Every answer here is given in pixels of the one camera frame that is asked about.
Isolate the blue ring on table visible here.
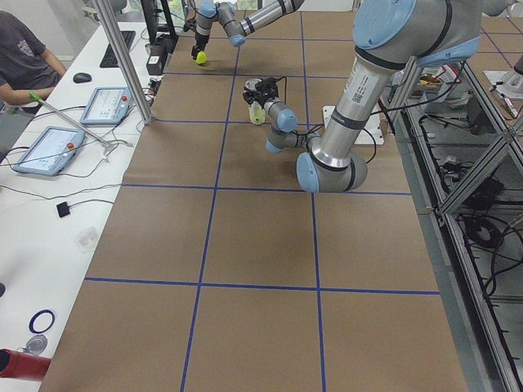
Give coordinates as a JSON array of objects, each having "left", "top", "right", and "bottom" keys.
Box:
[{"left": 28, "top": 309, "right": 56, "bottom": 334}]

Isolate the small black square pad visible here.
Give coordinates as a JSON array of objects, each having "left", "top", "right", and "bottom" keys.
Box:
[{"left": 56, "top": 202, "right": 72, "bottom": 218}]

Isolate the black keyboard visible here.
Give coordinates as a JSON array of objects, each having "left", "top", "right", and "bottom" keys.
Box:
[{"left": 99, "top": 30, "right": 136, "bottom": 69}]

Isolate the lower teach pendant tablet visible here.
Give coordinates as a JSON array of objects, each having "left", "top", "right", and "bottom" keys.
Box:
[{"left": 12, "top": 127, "right": 85, "bottom": 176}]

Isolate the aluminium frame post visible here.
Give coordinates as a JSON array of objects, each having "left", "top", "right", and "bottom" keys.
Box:
[{"left": 94, "top": 0, "right": 153, "bottom": 125}]

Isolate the yellow tennis ball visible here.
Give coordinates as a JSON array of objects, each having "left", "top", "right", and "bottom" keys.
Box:
[
  {"left": 195, "top": 51, "right": 208, "bottom": 65},
  {"left": 249, "top": 112, "right": 266, "bottom": 125}
]

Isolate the teach pendant tablet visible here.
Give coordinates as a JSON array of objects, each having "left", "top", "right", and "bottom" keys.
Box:
[
  {"left": 80, "top": 87, "right": 132, "bottom": 127},
  {"left": 12, "top": 127, "right": 85, "bottom": 176}
]

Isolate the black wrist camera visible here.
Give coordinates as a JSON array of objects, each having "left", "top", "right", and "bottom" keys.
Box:
[{"left": 261, "top": 77, "right": 279, "bottom": 96}]

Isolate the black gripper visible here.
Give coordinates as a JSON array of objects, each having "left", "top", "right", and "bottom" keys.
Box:
[
  {"left": 243, "top": 78, "right": 275, "bottom": 105},
  {"left": 191, "top": 35, "right": 207, "bottom": 60}
]

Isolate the seated person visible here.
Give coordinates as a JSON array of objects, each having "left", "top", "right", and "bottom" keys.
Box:
[{"left": 1, "top": 11, "right": 67, "bottom": 107}]

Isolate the upper teach pendant tablet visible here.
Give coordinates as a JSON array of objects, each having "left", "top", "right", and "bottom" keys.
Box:
[{"left": 80, "top": 87, "right": 132, "bottom": 127}]

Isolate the black box device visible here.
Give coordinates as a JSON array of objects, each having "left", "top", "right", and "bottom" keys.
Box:
[{"left": 146, "top": 36, "right": 175, "bottom": 76}]

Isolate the black monitor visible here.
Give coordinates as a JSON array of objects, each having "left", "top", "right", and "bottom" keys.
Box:
[{"left": 141, "top": 0, "right": 178, "bottom": 45}]

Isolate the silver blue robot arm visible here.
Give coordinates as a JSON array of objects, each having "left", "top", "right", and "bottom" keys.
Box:
[
  {"left": 297, "top": 1, "right": 483, "bottom": 193},
  {"left": 191, "top": 0, "right": 303, "bottom": 65}
]

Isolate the red cylinder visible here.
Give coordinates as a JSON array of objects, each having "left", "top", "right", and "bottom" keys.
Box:
[{"left": 1, "top": 349, "right": 51, "bottom": 381}]

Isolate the metal rod on table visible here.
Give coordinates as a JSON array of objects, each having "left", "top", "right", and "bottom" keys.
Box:
[{"left": 29, "top": 91, "right": 134, "bottom": 147}]

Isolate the clear tennis ball can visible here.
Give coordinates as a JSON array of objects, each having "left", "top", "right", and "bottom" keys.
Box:
[{"left": 248, "top": 103, "right": 266, "bottom": 116}]

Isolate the black computer mouse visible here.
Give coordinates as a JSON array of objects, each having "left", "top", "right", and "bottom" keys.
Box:
[{"left": 73, "top": 72, "right": 92, "bottom": 84}]

